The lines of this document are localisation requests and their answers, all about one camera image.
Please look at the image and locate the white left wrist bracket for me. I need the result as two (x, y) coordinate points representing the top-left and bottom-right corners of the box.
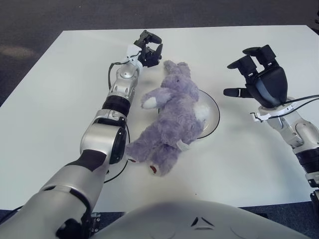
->
(124, 44), (142, 63)

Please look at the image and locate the grey robot torso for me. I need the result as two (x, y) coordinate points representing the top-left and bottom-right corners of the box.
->
(94, 200), (310, 239)

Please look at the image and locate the metal table leg bracket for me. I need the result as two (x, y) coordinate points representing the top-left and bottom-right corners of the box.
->
(91, 211), (101, 234)

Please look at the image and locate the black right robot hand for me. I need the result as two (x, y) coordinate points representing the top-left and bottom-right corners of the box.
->
(223, 44), (290, 108)

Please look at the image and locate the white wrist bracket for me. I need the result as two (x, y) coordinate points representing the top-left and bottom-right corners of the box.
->
(250, 98), (296, 123)
(124, 44), (142, 63)

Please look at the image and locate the white plate with black rim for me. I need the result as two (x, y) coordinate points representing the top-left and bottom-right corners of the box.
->
(157, 88), (221, 140)

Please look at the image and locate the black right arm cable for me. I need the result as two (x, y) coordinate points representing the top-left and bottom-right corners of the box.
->
(279, 94), (319, 118)

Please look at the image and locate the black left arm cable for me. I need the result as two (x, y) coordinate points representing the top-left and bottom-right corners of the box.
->
(103, 58), (135, 185)

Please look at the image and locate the purple plush bunny doll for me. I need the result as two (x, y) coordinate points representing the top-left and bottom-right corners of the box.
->
(124, 59), (206, 177)

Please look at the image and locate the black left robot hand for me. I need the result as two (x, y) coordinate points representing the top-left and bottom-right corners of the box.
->
(134, 29), (164, 69)

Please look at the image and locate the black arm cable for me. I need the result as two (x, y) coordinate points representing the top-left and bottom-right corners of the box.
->
(103, 58), (135, 185)
(279, 94), (319, 118)

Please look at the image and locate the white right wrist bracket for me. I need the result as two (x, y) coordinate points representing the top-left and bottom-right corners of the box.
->
(250, 98), (296, 123)

